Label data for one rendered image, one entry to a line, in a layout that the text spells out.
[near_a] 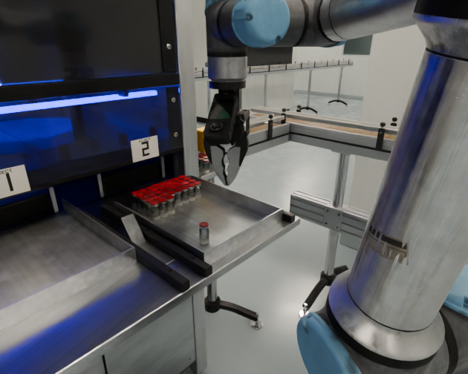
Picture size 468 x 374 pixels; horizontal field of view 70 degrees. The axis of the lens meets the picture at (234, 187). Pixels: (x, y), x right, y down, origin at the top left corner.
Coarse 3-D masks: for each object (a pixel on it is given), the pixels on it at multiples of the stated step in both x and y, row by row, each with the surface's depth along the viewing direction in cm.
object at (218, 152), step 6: (216, 150) 68; (222, 150) 68; (216, 156) 68; (222, 156) 68; (216, 162) 69; (222, 162) 69; (216, 168) 69; (222, 168) 69; (222, 174) 70; (222, 180) 71
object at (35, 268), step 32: (32, 224) 82; (64, 224) 82; (96, 224) 76; (0, 256) 69; (32, 256) 69; (64, 256) 69; (96, 256) 69; (128, 256) 66; (0, 288) 60; (32, 288) 60; (64, 288) 58; (0, 320) 51
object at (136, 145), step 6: (144, 138) 92; (150, 138) 93; (156, 138) 95; (132, 144) 90; (138, 144) 91; (144, 144) 92; (150, 144) 94; (156, 144) 95; (132, 150) 90; (138, 150) 91; (144, 150) 93; (150, 150) 94; (156, 150) 96; (132, 156) 90; (138, 156) 92; (150, 156) 95; (156, 156) 96
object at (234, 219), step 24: (216, 192) 97; (144, 216) 86; (168, 216) 86; (192, 216) 86; (216, 216) 86; (240, 216) 86; (264, 216) 86; (192, 240) 75; (216, 240) 75; (240, 240) 73
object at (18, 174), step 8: (8, 168) 70; (16, 168) 71; (24, 168) 72; (0, 176) 69; (16, 176) 71; (24, 176) 72; (0, 184) 69; (8, 184) 70; (16, 184) 71; (24, 184) 73; (0, 192) 70; (8, 192) 71; (16, 192) 72
